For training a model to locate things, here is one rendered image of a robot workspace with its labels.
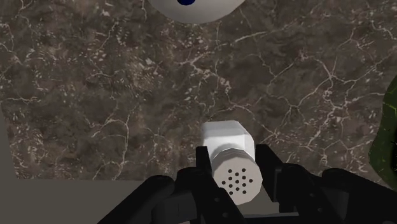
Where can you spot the white salt shaker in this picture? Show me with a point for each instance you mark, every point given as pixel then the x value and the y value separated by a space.
pixel 231 158

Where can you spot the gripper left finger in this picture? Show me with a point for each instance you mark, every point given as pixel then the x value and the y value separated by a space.
pixel 198 189

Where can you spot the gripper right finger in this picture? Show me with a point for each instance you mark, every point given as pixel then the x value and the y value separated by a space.
pixel 297 186

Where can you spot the white bowl with blue inside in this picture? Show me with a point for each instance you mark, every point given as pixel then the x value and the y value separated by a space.
pixel 198 11

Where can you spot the dark green rounded object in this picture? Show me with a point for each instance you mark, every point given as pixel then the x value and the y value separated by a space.
pixel 386 136

